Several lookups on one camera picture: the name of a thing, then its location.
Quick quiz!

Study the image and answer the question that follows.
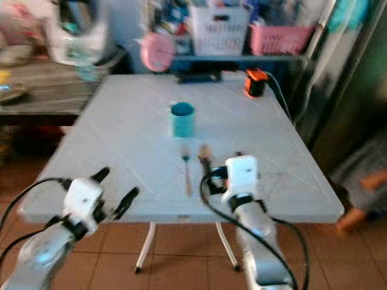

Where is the brown spoon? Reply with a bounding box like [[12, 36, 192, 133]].
[[197, 144, 213, 176]]

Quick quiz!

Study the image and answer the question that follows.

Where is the white metal table leg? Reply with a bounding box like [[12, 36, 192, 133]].
[[134, 222, 158, 274], [215, 222, 240, 271]]

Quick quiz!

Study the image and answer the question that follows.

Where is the teal cup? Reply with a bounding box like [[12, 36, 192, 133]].
[[170, 101, 195, 139]]

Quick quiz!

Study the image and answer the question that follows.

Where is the black flat object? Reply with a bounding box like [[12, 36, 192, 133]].
[[178, 71, 223, 84]]

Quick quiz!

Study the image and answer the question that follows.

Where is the orange and black device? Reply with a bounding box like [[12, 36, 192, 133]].
[[244, 68, 270, 98]]

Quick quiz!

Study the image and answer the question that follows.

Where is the clear teal-capped water bottle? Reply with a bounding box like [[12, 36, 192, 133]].
[[74, 37, 101, 83]]

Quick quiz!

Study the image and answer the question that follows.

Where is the steel plate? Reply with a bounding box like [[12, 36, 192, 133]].
[[0, 83, 31, 105]]

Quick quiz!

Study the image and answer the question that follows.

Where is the pink round object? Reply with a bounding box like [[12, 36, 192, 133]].
[[140, 32, 175, 73]]

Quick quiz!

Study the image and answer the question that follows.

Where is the white kitchen cooking machine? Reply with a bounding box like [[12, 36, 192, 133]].
[[45, 0, 112, 66]]

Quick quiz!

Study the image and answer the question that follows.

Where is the person's leg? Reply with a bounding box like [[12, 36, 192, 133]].
[[330, 136, 387, 235]]

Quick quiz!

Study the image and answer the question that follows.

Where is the white plastic basket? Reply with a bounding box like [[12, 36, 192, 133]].
[[189, 5, 252, 57]]

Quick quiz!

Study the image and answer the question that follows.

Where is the pink plastic basket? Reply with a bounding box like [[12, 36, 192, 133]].
[[249, 23, 316, 56]]

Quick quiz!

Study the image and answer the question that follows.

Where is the steel fridge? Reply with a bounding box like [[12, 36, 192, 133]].
[[296, 0, 387, 176]]

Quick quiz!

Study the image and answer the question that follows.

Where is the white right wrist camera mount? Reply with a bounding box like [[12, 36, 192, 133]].
[[221, 155, 259, 209]]

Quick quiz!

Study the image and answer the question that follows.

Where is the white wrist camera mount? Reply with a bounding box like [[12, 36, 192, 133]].
[[221, 155, 259, 209], [63, 177, 107, 233]]

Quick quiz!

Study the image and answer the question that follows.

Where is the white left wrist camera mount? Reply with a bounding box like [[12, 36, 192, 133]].
[[63, 177, 107, 233]]

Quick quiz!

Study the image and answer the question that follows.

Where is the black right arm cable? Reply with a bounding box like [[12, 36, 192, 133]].
[[198, 166, 310, 290]]

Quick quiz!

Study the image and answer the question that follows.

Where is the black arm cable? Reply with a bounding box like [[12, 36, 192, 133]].
[[0, 177, 73, 266], [198, 166, 310, 290]]

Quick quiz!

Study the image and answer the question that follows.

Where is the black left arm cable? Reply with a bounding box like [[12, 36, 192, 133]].
[[0, 177, 73, 266]]

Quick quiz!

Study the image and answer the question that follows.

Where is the black device cable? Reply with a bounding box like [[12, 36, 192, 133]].
[[266, 71, 296, 121]]

